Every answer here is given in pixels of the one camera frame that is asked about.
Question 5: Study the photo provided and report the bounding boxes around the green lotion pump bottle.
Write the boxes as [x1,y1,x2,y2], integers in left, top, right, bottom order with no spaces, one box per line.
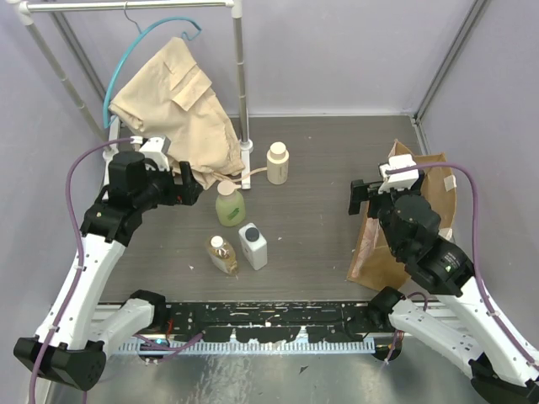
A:
[216,180,246,227]

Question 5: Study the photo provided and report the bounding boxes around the brown canvas bag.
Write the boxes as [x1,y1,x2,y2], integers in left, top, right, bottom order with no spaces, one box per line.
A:
[345,139,458,293]

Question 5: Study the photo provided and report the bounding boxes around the clear amber liquid bottle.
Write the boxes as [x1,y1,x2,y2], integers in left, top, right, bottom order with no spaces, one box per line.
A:
[206,236,238,275]

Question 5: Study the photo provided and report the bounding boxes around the beige cylindrical bottle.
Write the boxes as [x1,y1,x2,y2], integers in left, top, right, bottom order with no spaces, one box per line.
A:
[266,141,290,185]

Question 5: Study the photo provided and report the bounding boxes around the white bottle black cap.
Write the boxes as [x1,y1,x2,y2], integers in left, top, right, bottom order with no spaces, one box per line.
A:
[238,223,268,271]

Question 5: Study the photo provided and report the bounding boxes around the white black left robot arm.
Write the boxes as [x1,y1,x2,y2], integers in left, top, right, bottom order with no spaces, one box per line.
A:
[13,146,202,391]

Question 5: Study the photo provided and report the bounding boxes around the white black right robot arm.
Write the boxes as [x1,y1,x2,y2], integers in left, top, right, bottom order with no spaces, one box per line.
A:
[349,180,538,403]

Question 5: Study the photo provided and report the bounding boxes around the beige cargo shorts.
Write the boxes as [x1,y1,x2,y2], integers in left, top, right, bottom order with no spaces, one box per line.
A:
[108,37,267,189]

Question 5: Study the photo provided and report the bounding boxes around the teal clothes hanger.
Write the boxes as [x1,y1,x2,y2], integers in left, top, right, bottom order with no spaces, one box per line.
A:
[102,1,202,130]

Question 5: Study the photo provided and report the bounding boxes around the white metal clothes rack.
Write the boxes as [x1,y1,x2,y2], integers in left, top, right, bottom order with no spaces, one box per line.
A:
[8,0,253,190]

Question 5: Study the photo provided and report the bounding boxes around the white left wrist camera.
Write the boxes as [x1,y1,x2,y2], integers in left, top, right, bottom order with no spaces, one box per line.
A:
[131,136,171,172]

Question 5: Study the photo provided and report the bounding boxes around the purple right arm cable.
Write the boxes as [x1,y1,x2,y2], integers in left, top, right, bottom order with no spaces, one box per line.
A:
[384,162,539,371]

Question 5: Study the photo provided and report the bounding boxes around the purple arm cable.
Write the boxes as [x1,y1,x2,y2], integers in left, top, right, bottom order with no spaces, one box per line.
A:
[26,136,205,404]
[384,162,539,371]

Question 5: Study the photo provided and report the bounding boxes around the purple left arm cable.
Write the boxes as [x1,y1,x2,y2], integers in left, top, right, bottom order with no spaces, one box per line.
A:
[26,136,205,404]

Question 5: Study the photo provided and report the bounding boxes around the grey slotted cable duct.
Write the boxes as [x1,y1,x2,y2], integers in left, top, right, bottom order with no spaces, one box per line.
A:
[113,338,376,356]

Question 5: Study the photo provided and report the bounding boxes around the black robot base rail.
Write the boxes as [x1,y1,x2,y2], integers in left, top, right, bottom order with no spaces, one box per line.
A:
[120,300,420,343]

